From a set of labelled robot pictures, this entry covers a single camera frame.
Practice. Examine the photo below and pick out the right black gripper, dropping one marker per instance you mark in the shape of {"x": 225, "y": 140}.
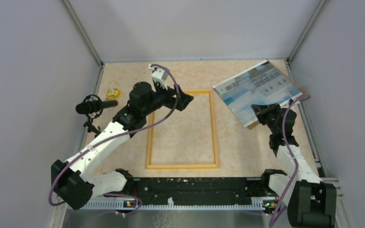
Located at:
{"x": 261, "y": 111}

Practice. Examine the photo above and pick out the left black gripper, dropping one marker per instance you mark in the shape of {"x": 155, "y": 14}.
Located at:
{"x": 184, "y": 99}

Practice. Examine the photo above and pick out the brown backing board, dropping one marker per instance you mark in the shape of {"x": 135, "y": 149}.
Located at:
{"x": 272, "y": 85}

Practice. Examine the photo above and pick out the printed building photo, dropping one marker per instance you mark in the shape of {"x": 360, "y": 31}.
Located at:
{"x": 235, "y": 92}

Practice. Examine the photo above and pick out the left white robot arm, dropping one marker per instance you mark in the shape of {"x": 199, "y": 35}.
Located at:
{"x": 73, "y": 180}

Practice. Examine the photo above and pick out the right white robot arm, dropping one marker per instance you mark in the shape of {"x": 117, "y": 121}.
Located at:
{"x": 308, "y": 201}

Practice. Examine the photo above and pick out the small yellow toy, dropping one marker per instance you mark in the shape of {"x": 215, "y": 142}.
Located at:
{"x": 113, "y": 93}

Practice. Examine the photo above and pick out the black microphone on stand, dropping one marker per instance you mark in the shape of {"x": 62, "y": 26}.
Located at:
{"x": 92, "y": 107}

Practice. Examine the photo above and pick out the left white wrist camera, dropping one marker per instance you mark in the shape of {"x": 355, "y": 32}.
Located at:
{"x": 159, "y": 76}

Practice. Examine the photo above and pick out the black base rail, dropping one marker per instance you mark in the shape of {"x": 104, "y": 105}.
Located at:
{"x": 202, "y": 191}

